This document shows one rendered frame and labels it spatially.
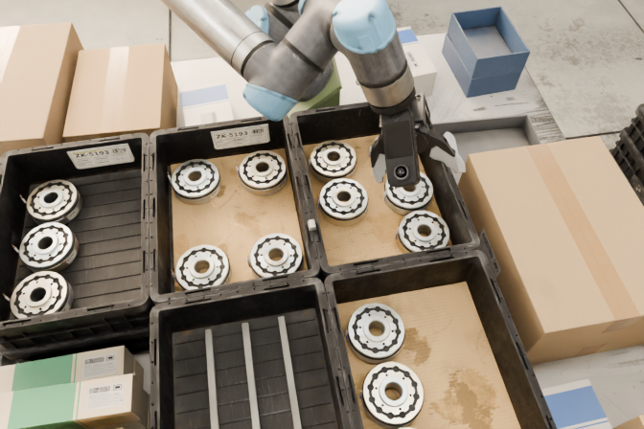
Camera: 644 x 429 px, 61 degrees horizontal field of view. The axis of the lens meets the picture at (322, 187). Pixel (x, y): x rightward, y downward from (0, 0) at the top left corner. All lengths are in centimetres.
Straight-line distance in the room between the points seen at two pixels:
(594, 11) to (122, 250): 278
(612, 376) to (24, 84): 144
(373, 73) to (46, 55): 98
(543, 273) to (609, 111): 179
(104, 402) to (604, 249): 93
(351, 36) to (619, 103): 224
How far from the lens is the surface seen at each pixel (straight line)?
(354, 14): 71
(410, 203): 115
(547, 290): 107
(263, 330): 104
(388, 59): 74
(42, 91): 144
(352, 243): 112
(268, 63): 82
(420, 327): 105
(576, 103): 277
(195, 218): 118
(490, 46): 167
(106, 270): 117
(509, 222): 112
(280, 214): 115
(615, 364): 130
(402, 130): 81
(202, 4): 90
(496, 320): 101
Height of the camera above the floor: 180
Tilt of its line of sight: 55 degrees down
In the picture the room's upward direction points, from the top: straight up
